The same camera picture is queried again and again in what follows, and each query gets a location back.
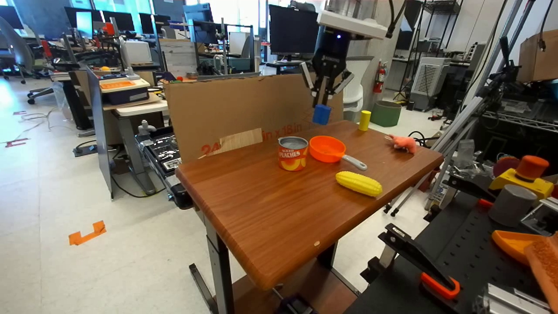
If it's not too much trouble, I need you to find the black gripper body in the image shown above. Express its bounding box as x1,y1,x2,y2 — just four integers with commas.
312,29,350,87

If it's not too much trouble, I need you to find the blue block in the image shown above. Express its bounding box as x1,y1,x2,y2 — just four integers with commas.
312,104,331,125

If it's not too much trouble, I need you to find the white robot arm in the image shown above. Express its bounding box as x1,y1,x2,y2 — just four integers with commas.
308,0,387,104

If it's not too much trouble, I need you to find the yellow cylinder block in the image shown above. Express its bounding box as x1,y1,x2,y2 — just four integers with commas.
359,110,371,131

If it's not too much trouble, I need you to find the black computer monitor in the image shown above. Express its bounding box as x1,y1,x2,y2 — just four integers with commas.
268,5,317,56

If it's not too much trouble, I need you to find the green box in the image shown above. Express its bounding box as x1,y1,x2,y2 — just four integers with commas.
371,101,401,127

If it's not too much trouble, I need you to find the orange toy pan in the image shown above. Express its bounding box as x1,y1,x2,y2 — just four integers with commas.
310,136,367,169

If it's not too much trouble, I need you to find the orange labelled tin can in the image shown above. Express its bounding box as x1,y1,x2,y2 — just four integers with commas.
277,136,308,172

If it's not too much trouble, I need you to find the pink toy shrimp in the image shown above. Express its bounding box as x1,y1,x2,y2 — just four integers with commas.
385,134,418,153

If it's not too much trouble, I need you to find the yellow toy corn cob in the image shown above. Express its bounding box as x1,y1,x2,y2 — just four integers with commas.
334,171,383,197

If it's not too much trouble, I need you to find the brown cardboard sheet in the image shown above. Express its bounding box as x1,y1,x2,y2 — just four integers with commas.
165,73,345,164

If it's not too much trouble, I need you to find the wooden table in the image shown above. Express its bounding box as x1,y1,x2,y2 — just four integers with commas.
177,122,441,314

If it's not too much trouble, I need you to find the right orange black clamp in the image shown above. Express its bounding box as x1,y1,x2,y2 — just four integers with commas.
378,223,460,302

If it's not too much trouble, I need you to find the black pegboard panel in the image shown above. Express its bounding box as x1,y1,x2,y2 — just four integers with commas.
347,193,544,314

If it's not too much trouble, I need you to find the yellow box red button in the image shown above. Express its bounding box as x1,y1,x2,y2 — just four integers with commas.
488,155,554,199

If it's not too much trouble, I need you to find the orange yellow shield piece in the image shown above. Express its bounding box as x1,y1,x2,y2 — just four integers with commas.
491,230,542,265

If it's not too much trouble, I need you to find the orange floor tape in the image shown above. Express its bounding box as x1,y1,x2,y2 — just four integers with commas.
68,220,106,246

